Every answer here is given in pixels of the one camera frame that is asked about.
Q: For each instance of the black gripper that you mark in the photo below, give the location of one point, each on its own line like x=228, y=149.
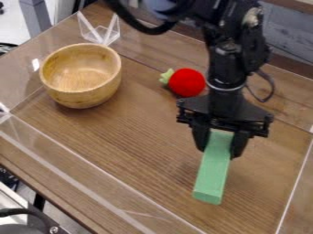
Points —
x=223, y=112

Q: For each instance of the green rectangular stick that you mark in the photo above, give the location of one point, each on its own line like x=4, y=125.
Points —
x=211, y=175

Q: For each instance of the brown wooden bowl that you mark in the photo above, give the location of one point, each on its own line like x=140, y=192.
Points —
x=80, y=75

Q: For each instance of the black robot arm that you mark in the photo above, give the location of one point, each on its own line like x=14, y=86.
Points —
x=231, y=25

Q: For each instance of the red plush tomato toy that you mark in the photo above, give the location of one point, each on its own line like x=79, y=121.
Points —
x=186, y=82

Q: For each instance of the clear acrylic tray walls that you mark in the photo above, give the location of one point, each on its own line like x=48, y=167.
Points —
x=116, y=165

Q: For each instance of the black table leg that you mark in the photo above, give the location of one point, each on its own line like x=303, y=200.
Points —
x=39, y=202

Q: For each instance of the black metal bracket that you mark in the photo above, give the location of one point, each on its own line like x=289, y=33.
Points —
x=33, y=221

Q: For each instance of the grey post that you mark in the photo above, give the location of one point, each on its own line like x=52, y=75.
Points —
x=36, y=16

